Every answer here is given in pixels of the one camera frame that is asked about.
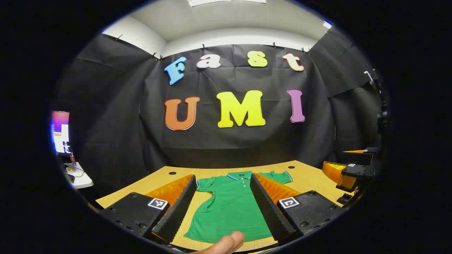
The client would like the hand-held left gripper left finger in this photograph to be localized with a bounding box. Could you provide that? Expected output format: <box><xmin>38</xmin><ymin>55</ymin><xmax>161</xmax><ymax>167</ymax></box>
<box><xmin>100</xmin><ymin>174</ymin><xmax>197</xmax><ymax>244</ymax></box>

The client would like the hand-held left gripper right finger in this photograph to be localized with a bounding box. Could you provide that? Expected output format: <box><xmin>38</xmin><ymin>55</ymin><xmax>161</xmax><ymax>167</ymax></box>
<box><xmin>249</xmin><ymin>173</ymin><xmax>346</xmax><ymax>246</ymax></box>

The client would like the green T-shirt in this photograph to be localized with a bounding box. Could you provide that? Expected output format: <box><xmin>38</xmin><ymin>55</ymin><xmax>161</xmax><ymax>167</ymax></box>
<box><xmin>184</xmin><ymin>170</ymin><xmax>293</xmax><ymax>244</ymax></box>

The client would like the black backdrop cloth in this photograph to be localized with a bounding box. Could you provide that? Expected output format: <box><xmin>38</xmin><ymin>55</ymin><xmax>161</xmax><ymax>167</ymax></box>
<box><xmin>56</xmin><ymin>26</ymin><xmax>389</xmax><ymax>198</ymax></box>

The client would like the white side desk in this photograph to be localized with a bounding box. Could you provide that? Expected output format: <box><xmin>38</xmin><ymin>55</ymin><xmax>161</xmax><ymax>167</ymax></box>
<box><xmin>63</xmin><ymin>162</ymin><xmax>94</xmax><ymax>189</ymax></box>

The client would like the computer monitor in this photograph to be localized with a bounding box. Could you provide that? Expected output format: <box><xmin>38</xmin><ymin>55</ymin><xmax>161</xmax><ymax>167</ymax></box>
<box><xmin>51</xmin><ymin>111</ymin><xmax>71</xmax><ymax>156</ymax></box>

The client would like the ceiling light panel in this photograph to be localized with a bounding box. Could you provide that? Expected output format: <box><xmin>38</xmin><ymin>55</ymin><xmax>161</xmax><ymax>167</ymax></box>
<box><xmin>187</xmin><ymin>0</ymin><xmax>267</xmax><ymax>8</ymax></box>

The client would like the black camera stand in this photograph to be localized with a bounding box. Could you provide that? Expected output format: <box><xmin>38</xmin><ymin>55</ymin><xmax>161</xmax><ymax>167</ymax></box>
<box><xmin>364</xmin><ymin>69</ymin><xmax>391</xmax><ymax>149</ymax></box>

